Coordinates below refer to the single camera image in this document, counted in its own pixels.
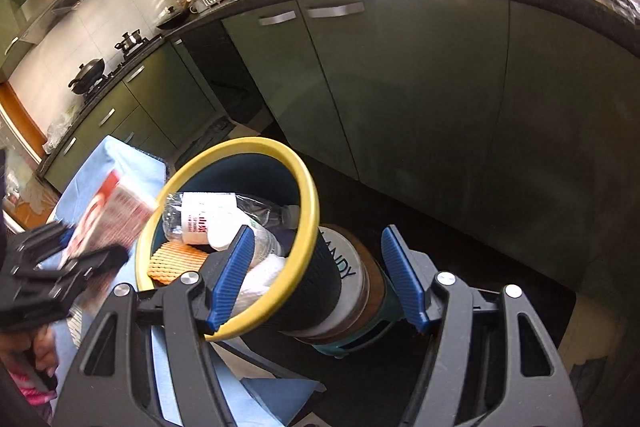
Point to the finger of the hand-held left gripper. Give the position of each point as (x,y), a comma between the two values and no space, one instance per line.
(40,249)
(97,263)

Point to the white paper towel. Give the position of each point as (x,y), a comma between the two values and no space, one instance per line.
(262,274)

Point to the red white milk carton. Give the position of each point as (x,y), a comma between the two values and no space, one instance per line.
(120,207)

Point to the black wok with lid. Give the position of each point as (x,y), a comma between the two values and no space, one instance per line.
(87,74)

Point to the black frying pan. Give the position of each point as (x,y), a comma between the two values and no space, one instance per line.
(175,21)

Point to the black gas stove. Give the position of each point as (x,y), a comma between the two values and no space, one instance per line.
(125,62)

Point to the yellow-rimmed dark trash bin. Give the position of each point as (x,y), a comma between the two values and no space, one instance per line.
(325,287)

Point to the steel pot on stove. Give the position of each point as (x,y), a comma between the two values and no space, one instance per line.
(130,41)

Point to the orange bumpy foam wrap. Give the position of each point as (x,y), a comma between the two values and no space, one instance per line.
(172,263)

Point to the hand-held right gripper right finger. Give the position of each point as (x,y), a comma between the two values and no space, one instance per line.
(405,279)

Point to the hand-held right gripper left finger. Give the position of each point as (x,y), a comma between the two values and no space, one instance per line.
(230,279)

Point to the clear plastic bottle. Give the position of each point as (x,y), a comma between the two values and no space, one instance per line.
(200,212)

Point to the clear plastic bag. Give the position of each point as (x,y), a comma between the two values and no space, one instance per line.
(60,129)

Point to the person's left hand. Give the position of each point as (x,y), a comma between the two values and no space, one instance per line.
(45,352)

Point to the blue patterned tablecloth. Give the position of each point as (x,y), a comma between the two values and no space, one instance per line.
(115,157)

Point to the green base cabinets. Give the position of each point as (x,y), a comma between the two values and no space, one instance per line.
(400,82)

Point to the black built-in appliance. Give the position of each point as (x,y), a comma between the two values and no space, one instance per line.
(225,72)

